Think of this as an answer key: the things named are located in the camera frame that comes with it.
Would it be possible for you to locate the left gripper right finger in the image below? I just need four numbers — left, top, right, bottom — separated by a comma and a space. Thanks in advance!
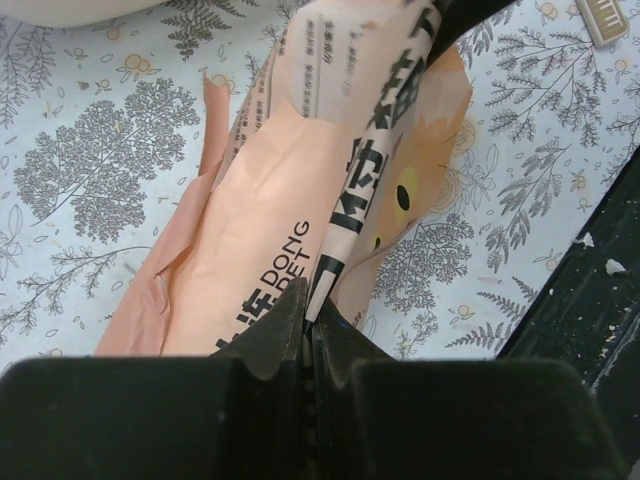
312, 304, 625, 479

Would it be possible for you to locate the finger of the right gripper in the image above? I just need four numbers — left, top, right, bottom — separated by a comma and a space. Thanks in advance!
428, 0, 514, 66

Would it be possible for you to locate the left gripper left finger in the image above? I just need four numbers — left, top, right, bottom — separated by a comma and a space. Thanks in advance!
1, 279, 307, 479

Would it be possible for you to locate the gold brown bookmark strip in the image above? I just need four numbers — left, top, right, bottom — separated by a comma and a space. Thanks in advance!
576, 0, 629, 48

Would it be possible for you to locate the pink cat litter bag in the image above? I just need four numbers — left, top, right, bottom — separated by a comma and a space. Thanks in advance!
96, 1, 471, 356

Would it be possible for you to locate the yellow plastic litter box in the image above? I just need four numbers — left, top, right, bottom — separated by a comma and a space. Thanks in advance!
1, 0, 163, 28

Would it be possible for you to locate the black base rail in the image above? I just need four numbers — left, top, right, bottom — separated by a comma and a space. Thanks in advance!
494, 144, 640, 401

